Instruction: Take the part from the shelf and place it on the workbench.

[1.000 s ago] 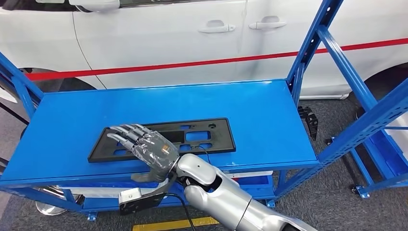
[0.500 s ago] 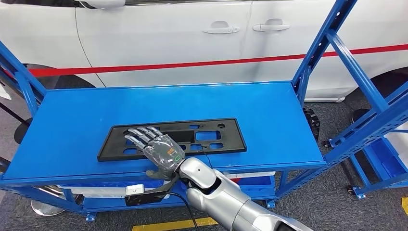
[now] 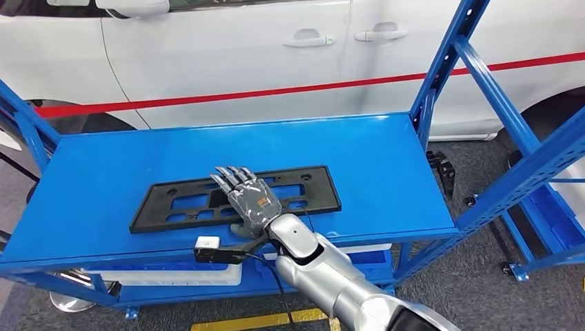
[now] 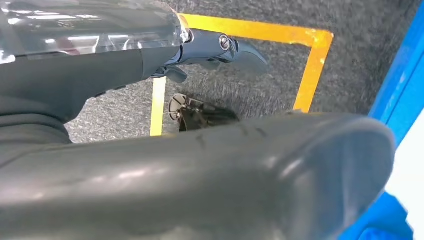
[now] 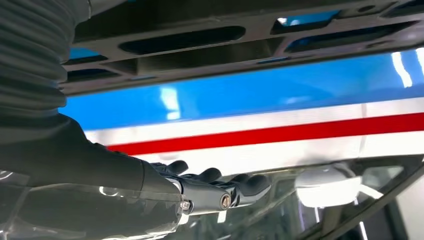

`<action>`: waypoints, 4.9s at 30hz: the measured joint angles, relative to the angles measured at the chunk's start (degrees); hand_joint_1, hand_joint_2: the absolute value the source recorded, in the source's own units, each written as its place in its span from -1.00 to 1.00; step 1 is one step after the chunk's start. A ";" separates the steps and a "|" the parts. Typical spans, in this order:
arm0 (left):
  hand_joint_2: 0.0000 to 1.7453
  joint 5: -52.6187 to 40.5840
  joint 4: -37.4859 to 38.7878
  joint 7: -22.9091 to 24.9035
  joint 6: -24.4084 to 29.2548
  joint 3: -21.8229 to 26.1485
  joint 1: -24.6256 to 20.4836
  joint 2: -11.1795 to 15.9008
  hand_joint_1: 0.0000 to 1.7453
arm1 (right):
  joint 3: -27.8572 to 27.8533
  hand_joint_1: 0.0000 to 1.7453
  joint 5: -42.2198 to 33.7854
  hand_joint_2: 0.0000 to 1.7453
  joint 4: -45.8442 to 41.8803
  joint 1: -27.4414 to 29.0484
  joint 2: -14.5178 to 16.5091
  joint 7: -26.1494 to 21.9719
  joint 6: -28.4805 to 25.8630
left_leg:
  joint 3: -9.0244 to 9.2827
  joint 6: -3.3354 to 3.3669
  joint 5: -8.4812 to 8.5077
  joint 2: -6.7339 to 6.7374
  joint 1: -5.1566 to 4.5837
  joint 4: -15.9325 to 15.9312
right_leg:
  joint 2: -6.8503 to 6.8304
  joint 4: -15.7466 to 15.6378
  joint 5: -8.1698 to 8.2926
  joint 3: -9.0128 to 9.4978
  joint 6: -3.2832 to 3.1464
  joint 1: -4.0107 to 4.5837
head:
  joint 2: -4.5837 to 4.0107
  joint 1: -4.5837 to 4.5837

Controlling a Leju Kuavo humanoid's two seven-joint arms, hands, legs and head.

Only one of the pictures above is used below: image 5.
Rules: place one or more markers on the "white car with red stripe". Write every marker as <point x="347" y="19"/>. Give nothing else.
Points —
<point x="251" y="155"/>

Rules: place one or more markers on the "blue metal shelf rack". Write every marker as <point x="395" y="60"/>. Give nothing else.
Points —
<point x="265" y="89"/>

